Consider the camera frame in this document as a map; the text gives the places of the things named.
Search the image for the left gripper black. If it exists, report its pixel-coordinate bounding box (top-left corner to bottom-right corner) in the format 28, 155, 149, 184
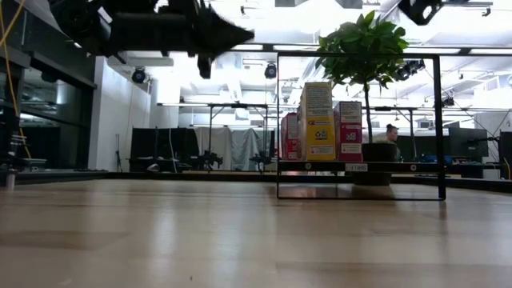
167, 0, 255, 80

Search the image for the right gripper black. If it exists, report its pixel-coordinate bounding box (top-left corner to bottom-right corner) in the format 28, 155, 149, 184
398, 0, 445, 26

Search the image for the red Froot Loops cereal box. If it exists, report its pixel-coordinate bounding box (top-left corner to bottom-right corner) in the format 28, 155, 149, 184
280, 112, 300, 162

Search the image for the yellow Pops cereal box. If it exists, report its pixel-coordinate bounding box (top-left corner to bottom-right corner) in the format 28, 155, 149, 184
298, 81, 337, 162

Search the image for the purple Raisin Bran cereal box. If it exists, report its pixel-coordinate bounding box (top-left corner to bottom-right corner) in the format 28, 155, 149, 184
333, 100, 364, 162

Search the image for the green plant in black pot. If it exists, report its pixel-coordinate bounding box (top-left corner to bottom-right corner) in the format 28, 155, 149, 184
315, 10, 410, 187

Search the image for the grey cloth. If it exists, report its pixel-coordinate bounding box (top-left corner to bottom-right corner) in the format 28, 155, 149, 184
195, 126, 261, 171

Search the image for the person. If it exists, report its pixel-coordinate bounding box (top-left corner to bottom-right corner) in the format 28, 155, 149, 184
383, 122, 401, 145

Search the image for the black partition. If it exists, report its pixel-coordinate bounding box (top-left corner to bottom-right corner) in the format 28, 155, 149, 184
130, 127, 199, 161

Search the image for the black monitor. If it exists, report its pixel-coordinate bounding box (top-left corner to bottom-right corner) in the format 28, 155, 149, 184
447, 126, 490, 158

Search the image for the black camera cluster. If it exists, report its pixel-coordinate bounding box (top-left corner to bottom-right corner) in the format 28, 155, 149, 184
394, 58, 426, 81

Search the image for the wooden shelf with black frame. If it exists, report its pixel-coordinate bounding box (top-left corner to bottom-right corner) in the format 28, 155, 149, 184
275, 50, 447, 201

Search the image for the black aluminium rig frame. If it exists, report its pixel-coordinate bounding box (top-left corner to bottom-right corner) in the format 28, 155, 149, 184
0, 158, 512, 194

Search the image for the yellow cable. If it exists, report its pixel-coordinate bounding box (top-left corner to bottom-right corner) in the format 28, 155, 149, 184
0, 0, 32, 160

